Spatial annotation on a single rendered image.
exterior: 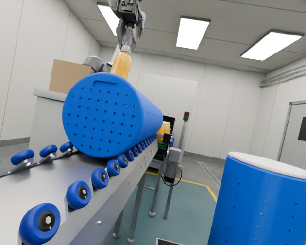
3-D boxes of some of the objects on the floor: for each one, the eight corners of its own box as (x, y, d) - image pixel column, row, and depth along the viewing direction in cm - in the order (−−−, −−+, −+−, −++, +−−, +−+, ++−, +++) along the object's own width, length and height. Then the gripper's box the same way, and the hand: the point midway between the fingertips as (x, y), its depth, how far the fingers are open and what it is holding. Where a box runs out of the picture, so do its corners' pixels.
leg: (111, 237, 134) (125, 168, 132) (113, 232, 139) (127, 166, 137) (117, 239, 133) (131, 170, 131) (119, 234, 138) (132, 168, 136)
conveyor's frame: (104, 222, 149) (121, 133, 146) (140, 169, 312) (148, 127, 309) (150, 236, 143) (169, 145, 140) (162, 175, 305) (172, 132, 302)
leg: (126, 242, 132) (140, 172, 130) (128, 236, 137) (141, 170, 135) (132, 244, 131) (146, 174, 129) (134, 238, 137) (147, 172, 135)
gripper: (115, -23, 52) (104, 39, 52) (147, -21, 50) (135, 43, 51) (123, -3, 60) (114, 50, 61) (151, 0, 59) (141, 54, 59)
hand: (127, 47), depth 59 cm, fingers closed on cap, 4 cm apart
